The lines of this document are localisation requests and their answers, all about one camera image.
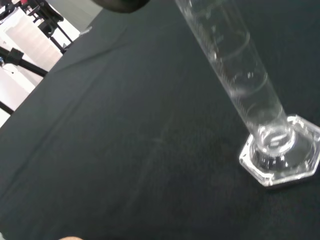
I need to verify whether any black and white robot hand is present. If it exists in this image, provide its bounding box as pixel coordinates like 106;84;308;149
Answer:
90;0;151;14

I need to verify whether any black tripod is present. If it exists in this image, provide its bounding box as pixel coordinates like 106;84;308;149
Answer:
0;45;49;116

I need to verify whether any black cloth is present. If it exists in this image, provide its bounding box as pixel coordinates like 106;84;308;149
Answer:
0;0;320;240

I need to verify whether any black camera stand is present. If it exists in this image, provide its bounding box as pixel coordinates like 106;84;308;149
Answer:
20;0;75;55

